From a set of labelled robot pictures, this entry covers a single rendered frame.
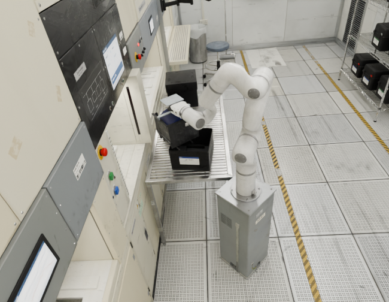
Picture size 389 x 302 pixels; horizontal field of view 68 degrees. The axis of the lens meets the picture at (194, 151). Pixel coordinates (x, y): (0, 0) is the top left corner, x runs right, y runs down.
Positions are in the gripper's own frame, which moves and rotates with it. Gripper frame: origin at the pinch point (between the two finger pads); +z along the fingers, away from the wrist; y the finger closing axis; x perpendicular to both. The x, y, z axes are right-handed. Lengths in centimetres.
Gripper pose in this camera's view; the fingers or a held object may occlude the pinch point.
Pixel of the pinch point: (172, 102)
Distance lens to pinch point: 185.9
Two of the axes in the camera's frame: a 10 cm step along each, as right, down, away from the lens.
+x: -1.0, -7.8, -6.2
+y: 8.4, -4.0, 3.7
